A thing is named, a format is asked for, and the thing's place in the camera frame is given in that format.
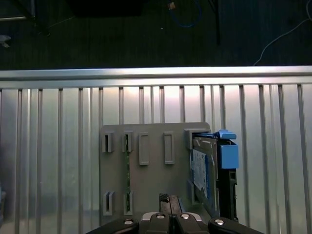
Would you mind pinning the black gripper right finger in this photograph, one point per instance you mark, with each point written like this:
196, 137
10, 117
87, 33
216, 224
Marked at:
185, 226

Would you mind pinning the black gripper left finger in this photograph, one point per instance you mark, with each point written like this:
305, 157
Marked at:
158, 226

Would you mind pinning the hard disk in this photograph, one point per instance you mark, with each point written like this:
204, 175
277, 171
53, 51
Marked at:
203, 170

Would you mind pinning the grey parts rack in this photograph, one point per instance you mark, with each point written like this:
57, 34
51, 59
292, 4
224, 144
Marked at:
156, 180

